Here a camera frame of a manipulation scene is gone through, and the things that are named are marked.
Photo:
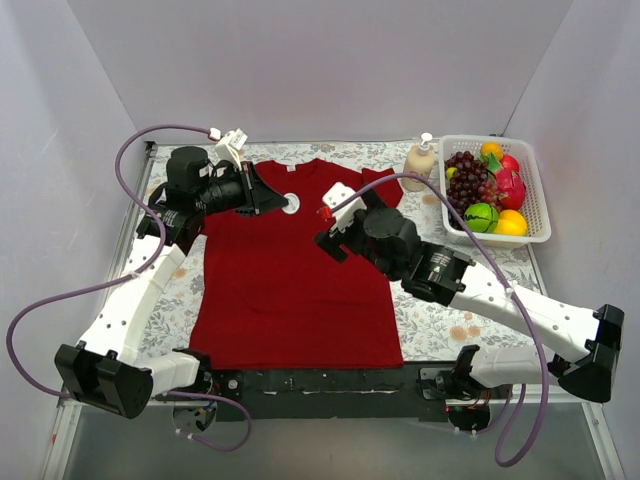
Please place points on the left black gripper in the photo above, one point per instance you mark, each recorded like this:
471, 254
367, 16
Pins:
250, 188

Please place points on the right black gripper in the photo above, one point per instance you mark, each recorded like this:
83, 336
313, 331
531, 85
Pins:
338, 241

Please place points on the round brooch badge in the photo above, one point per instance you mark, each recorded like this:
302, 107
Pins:
292, 204

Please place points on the red t-shirt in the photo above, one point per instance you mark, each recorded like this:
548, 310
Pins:
274, 300

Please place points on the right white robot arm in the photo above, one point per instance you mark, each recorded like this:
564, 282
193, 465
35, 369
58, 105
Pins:
580, 347

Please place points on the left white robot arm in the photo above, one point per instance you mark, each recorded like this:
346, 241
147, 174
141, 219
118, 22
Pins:
103, 369

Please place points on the beige pump soap bottle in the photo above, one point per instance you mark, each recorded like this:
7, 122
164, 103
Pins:
419, 161

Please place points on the purple grape bunch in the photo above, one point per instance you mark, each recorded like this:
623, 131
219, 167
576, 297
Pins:
472, 183

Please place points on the yellow orange fruit bottom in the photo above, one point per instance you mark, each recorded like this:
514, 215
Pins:
511, 223

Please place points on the pink dragon fruit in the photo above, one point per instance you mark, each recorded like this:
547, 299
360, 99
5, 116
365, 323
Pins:
511, 189

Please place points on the orange fruit top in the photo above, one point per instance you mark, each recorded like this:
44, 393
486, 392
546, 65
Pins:
492, 148

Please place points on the red apple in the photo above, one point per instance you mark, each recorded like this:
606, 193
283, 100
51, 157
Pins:
511, 163

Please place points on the white plastic basket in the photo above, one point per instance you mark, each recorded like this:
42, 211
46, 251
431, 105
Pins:
534, 208

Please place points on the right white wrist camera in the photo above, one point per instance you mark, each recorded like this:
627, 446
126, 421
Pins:
340, 204

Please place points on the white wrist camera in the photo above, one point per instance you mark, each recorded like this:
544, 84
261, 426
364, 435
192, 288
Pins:
340, 204
228, 145

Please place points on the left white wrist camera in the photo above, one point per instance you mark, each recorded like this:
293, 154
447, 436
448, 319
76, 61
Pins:
228, 145

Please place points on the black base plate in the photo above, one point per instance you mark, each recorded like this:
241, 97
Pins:
415, 390

